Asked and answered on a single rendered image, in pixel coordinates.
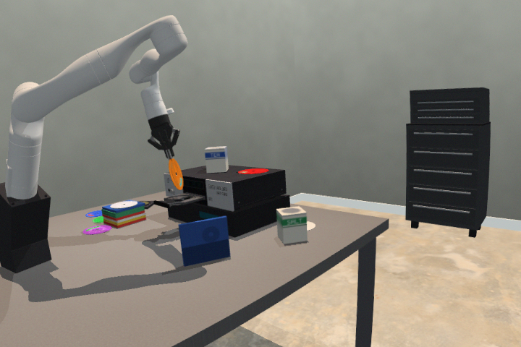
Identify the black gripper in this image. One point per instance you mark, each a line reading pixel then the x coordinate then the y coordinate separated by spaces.
pixel 161 129

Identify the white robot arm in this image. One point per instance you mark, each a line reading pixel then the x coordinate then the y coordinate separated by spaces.
pixel 31 102

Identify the purple cd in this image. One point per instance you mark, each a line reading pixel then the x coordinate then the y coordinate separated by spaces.
pixel 92 230

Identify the blue cd with orange label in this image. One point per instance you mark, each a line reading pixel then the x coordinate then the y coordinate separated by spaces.
pixel 93 214

